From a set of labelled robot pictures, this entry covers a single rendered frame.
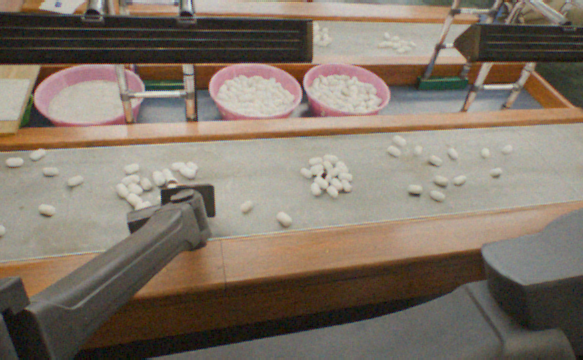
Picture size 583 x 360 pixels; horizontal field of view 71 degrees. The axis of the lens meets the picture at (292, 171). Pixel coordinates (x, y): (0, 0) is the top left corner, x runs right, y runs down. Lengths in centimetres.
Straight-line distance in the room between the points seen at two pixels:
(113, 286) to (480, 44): 83
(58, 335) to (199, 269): 44
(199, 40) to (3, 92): 63
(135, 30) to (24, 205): 44
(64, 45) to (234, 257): 47
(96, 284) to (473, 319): 33
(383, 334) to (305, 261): 64
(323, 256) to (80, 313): 53
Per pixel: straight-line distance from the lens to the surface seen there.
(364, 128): 115
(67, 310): 39
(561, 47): 112
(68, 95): 128
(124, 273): 46
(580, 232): 20
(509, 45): 103
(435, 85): 159
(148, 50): 77
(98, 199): 96
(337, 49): 154
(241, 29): 78
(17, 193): 103
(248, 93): 124
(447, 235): 96
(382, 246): 88
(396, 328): 18
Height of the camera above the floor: 144
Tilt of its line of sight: 45 degrees down
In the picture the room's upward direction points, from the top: 10 degrees clockwise
